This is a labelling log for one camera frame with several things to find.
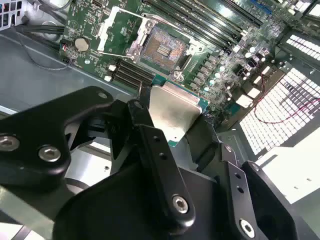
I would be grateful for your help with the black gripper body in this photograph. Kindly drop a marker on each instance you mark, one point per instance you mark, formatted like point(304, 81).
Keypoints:
point(112, 212)

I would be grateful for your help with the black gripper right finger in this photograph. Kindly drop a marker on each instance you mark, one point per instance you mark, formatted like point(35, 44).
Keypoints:
point(238, 207)

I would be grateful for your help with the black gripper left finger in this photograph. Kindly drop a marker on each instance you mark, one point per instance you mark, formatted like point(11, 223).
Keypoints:
point(32, 140)

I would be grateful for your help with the silver CPU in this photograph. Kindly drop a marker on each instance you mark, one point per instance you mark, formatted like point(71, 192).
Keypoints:
point(172, 110)

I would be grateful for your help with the metal socket cover frame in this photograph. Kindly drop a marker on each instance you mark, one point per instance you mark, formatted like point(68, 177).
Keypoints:
point(107, 28)

